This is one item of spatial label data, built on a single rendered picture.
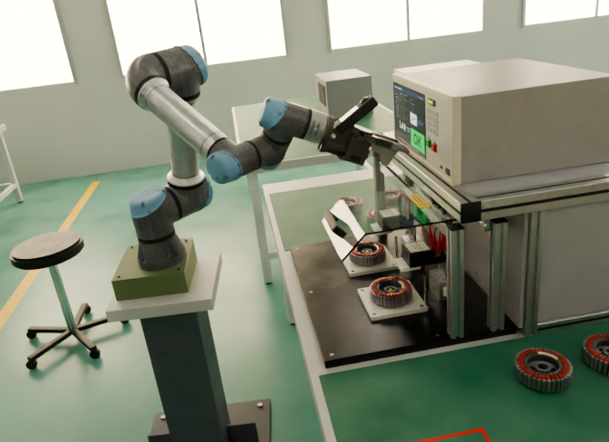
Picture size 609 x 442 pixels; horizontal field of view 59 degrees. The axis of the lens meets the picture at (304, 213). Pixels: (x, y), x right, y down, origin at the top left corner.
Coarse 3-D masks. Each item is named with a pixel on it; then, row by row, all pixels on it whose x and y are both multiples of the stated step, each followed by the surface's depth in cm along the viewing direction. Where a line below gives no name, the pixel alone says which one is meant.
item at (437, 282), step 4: (432, 272) 146; (436, 272) 146; (432, 276) 145; (436, 276) 144; (440, 276) 143; (432, 280) 145; (436, 280) 142; (440, 280) 142; (444, 280) 142; (432, 284) 146; (436, 284) 143; (440, 284) 141; (444, 284) 141; (432, 288) 146; (436, 288) 143; (440, 288) 141; (436, 292) 144; (440, 292) 142; (436, 296) 144; (440, 296) 142; (440, 300) 142
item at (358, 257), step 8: (360, 248) 168; (368, 248) 169; (376, 248) 166; (384, 248) 164; (352, 256) 163; (360, 256) 161; (368, 256) 161; (376, 256) 161; (384, 256) 164; (360, 264) 162; (368, 264) 161
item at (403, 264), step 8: (408, 248) 139; (416, 248) 139; (424, 248) 138; (440, 248) 142; (408, 256) 138; (416, 256) 137; (424, 256) 138; (432, 256) 138; (440, 256) 138; (400, 264) 140; (408, 264) 139; (416, 264) 138; (424, 264) 138; (440, 264) 143; (440, 272) 144
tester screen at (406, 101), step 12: (396, 96) 155; (408, 96) 144; (420, 96) 135; (396, 108) 157; (408, 108) 146; (420, 108) 136; (396, 120) 158; (408, 120) 148; (396, 132) 160; (408, 132) 149; (420, 132) 139; (408, 144) 151
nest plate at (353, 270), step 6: (348, 258) 168; (390, 258) 165; (348, 264) 164; (354, 264) 164; (378, 264) 162; (384, 264) 162; (390, 264) 161; (348, 270) 161; (354, 270) 161; (360, 270) 160; (366, 270) 160; (372, 270) 160; (378, 270) 160; (384, 270) 160; (390, 270) 161
